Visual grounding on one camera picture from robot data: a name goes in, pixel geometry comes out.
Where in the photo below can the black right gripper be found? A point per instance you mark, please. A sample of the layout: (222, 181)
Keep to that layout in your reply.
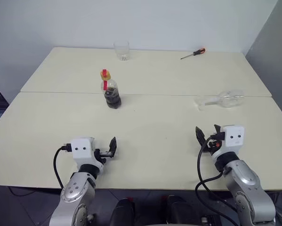
(219, 137)

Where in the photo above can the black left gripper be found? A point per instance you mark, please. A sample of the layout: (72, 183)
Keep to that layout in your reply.
(100, 155)

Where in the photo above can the clear plastic wine glass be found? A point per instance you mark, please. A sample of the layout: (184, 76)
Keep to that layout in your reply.
(230, 97)

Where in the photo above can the yellow bottle cap red tape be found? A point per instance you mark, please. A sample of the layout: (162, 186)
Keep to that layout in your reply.
(105, 75)

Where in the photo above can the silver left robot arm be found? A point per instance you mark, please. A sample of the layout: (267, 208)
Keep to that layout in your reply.
(72, 190)

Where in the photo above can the dark soy sauce bottle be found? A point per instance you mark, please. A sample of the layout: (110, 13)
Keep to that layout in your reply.
(112, 99)

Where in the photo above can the dark rounded shape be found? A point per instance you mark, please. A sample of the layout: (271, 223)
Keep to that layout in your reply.
(122, 212)
(178, 209)

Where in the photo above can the clear glass tumbler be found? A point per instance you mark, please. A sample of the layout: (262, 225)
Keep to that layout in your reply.
(122, 50)

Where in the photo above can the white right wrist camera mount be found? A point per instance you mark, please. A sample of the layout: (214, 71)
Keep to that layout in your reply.
(233, 137)

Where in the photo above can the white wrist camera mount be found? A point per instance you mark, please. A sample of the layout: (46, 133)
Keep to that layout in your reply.
(233, 137)
(82, 150)

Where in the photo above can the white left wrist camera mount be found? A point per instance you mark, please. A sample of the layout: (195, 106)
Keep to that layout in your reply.
(82, 150)

